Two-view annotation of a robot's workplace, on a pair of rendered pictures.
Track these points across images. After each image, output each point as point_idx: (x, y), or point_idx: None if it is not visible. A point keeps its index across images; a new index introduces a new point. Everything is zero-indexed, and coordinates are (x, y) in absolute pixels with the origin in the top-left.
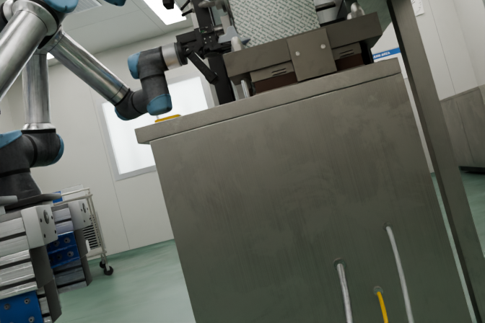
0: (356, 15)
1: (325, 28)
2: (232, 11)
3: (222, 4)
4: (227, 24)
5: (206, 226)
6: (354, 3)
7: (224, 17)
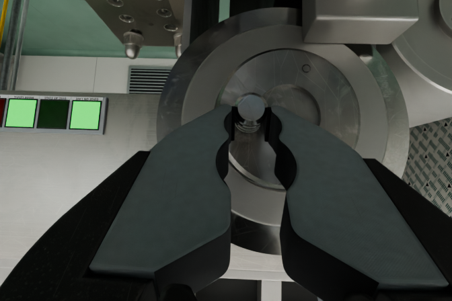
0: (124, 38)
1: None
2: (183, 29)
3: (231, 73)
4: None
5: None
6: (127, 56)
7: (307, 21)
